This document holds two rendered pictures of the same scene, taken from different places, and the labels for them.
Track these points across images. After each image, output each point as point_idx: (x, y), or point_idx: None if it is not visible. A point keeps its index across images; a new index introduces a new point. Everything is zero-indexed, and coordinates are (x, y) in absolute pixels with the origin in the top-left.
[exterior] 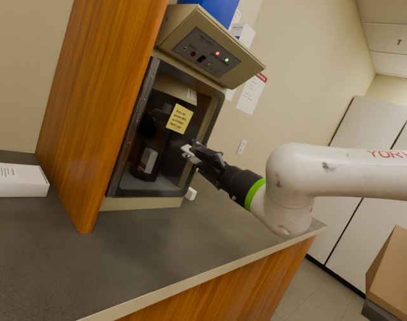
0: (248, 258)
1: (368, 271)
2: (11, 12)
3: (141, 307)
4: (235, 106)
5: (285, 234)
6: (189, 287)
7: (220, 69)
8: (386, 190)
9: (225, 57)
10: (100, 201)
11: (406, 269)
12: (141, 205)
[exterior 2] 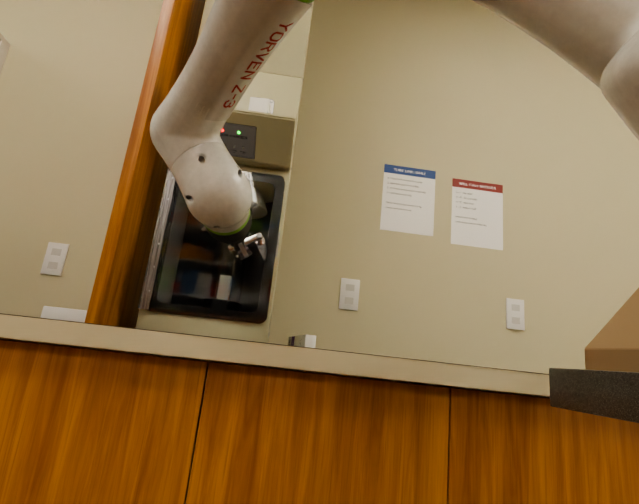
0: (299, 353)
1: None
2: None
3: (60, 340)
4: (449, 242)
5: (191, 204)
6: (143, 350)
7: (243, 147)
8: (194, 64)
9: (235, 130)
10: (104, 287)
11: None
12: (194, 331)
